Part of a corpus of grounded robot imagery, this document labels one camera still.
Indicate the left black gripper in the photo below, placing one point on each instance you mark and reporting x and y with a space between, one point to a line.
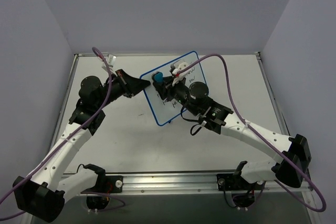
123 83

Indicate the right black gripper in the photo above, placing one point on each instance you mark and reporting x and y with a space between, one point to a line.
167 87

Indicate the blue bone-shaped eraser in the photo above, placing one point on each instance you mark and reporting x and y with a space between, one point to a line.
158 77

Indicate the blue framed whiteboard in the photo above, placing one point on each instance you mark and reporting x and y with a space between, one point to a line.
164 111

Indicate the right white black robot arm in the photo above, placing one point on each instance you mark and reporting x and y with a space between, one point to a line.
289 156

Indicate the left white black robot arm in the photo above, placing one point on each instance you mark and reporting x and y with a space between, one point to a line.
44 192

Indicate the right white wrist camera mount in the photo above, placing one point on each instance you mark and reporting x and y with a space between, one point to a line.
177 67

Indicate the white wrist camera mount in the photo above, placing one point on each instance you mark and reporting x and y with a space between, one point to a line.
110 59
177 67

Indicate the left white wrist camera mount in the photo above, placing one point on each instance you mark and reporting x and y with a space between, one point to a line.
110 59

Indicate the aluminium table edge frame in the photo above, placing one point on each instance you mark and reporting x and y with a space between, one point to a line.
240 81

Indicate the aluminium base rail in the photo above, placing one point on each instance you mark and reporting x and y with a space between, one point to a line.
172 183

